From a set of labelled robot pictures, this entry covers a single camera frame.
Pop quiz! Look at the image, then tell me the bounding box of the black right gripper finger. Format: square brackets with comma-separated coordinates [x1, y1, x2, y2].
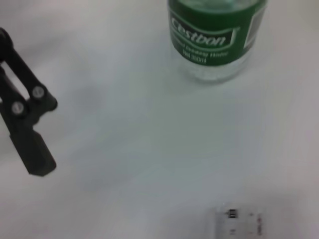
[0, 26, 58, 178]

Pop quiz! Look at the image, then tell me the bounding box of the clear green-label water bottle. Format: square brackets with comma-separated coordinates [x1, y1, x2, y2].
[166, 0, 269, 86]

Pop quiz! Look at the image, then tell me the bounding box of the transparent plastic ruler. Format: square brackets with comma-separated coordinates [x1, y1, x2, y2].
[214, 203, 268, 239]

